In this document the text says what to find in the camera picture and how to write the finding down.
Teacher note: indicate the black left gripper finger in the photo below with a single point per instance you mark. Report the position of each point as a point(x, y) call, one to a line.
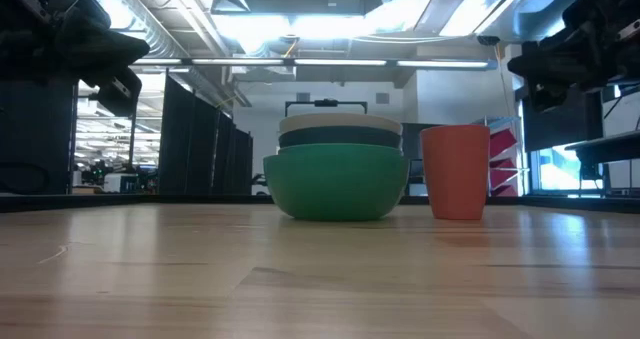
point(100, 44)
point(122, 96)

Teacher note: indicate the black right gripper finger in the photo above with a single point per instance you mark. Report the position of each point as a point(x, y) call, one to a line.
point(560, 59)
point(544, 98)

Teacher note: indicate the dark grey plastic bowl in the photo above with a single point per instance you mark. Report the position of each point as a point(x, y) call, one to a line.
point(340, 137)

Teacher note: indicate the red and white shelf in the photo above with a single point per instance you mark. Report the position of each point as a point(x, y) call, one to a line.
point(502, 159)

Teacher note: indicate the large dark screen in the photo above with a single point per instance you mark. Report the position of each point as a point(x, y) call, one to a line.
point(575, 126)

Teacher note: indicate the dark desk top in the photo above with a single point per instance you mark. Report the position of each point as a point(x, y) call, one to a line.
point(607, 149)

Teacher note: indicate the black partition curtain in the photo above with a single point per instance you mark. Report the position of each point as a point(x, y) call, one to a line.
point(205, 139)

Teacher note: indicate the dark panel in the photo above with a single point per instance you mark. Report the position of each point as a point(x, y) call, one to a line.
point(35, 139)

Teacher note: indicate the orange plastic cup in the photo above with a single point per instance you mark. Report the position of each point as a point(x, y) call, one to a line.
point(456, 171)

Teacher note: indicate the dark computer monitor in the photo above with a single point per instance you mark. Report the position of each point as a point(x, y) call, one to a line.
point(412, 139)

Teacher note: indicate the long ceiling light strip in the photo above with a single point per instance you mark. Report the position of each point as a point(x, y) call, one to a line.
point(340, 62)

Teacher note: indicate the large teal plastic bowl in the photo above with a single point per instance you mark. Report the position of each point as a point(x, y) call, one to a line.
point(336, 189)

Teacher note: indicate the black pole frame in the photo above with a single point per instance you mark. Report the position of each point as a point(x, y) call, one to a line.
point(131, 134)

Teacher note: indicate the silver ventilation duct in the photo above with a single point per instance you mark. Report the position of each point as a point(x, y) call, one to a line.
point(165, 34)

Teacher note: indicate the black ceiling security camera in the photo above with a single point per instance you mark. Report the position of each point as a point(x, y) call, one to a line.
point(488, 40)

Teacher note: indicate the black overhead camera frame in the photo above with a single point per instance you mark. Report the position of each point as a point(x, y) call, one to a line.
point(326, 102)

